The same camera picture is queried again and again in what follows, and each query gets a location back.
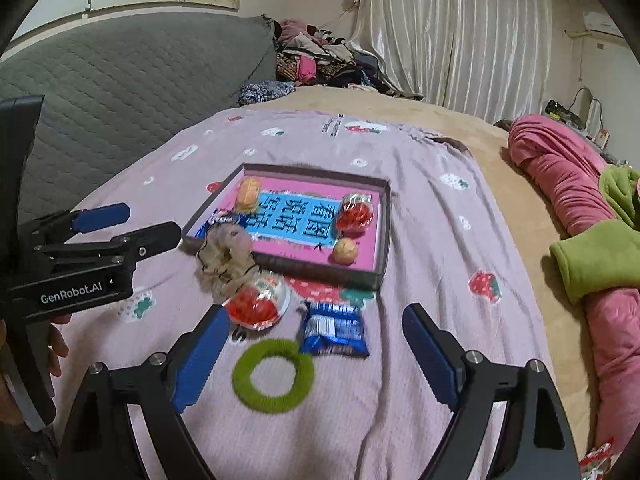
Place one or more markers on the white arched stand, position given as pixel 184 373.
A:
pixel 595 110

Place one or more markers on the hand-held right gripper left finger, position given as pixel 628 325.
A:
pixel 200 360

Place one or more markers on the cluttered side table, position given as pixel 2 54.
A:
pixel 562 110

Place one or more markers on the white shiny curtain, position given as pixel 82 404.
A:
pixel 450 35

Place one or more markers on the grey quilted headboard cover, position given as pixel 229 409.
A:
pixel 125 85

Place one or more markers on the person's left hand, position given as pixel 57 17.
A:
pixel 57 350

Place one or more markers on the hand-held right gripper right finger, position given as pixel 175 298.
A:
pixel 430 355

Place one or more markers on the green fleece blanket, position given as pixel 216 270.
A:
pixel 590 255

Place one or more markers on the tan bed blanket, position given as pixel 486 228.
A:
pixel 500 195

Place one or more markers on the walnut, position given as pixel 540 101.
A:
pixel 345 251

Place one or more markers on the clear egg with red candy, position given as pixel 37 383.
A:
pixel 255 305
pixel 352 215

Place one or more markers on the pink quilt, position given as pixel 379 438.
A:
pixel 555 160

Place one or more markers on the beige mesh scrunchie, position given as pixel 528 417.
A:
pixel 225 260

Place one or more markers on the white air conditioner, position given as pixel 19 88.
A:
pixel 602 24

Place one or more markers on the red white snack packet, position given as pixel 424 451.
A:
pixel 600 460

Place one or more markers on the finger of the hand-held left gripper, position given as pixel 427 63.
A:
pixel 100 216
pixel 150 240

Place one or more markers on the pink printed bed sheet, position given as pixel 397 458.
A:
pixel 425 260

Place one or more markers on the blue patterned cloth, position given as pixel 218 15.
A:
pixel 265 92

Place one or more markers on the pile of clothes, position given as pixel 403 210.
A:
pixel 320 60

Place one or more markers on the blue snack packet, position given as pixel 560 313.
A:
pixel 222 218
pixel 335 330

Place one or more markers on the yellow biscuit packet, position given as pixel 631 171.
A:
pixel 248 195

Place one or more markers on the dark grey cardboard box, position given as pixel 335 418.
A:
pixel 320 271

